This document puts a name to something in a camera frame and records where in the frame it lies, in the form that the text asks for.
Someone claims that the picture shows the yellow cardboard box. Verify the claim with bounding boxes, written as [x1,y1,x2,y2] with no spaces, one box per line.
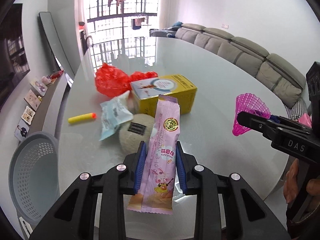
[130,74,197,117]

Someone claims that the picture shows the pink snack stick wrapper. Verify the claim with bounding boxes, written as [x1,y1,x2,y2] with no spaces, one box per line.
[127,95,180,215]

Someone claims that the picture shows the grey wood tv console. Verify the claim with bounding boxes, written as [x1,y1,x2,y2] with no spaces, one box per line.
[25,74,68,135]

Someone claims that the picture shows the red pouch on shelf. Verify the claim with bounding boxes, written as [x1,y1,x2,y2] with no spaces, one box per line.
[50,70,64,80]

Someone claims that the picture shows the pink plastic shuttlecock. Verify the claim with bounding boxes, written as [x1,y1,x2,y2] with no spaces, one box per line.
[232,93,271,136]

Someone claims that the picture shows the grey perforated trash basket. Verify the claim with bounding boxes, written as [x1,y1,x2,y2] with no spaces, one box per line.
[9,132,60,226]

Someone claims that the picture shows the pink plush toy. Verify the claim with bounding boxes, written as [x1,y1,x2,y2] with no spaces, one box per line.
[41,76,52,86]

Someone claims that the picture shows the grey sectional sofa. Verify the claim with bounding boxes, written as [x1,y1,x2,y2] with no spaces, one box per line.
[149,23,306,108]

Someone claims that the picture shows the photo frame child purple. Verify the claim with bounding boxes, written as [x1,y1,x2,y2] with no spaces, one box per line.
[30,79,48,96]

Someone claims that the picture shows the red plastic bag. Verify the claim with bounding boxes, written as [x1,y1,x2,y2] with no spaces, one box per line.
[95,62,158,98]

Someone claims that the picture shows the checkered blanket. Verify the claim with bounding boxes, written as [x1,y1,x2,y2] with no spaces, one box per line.
[284,98,308,120]

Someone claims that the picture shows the person's right hand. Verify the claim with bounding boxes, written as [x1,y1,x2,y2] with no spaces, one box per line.
[282,158,320,204]

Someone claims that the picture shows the black window security grille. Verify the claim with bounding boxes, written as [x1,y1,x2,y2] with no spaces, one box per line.
[84,0,159,43]

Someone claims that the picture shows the photo frame collage white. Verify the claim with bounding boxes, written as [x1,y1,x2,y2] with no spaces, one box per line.
[21,106,36,125]

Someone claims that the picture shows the photo frame man portrait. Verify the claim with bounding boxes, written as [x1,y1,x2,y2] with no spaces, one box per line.
[14,119,29,141]

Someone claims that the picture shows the blue cushion on sofa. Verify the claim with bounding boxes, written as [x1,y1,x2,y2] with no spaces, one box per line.
[172,21,183,27]

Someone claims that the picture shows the photo frame pink baby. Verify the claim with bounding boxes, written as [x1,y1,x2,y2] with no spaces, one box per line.
[24,89,41,111]

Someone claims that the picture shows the light blue wet-wipe packet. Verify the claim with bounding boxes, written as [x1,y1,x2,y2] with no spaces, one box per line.
[100,90,133,141]

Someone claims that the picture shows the wall-mounted black television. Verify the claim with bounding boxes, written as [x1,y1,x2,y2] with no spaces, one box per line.
[1,3,30,106]

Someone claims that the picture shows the yellow foam dart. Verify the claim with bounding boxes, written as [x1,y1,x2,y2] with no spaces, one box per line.
[68,113,97,124]

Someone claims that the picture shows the leaning full-length mirror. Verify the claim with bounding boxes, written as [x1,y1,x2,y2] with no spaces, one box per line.
[39,11,75,80]

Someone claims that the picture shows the beige plush ball keychain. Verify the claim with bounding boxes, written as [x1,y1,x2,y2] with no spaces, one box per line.
[119,114,155,154]

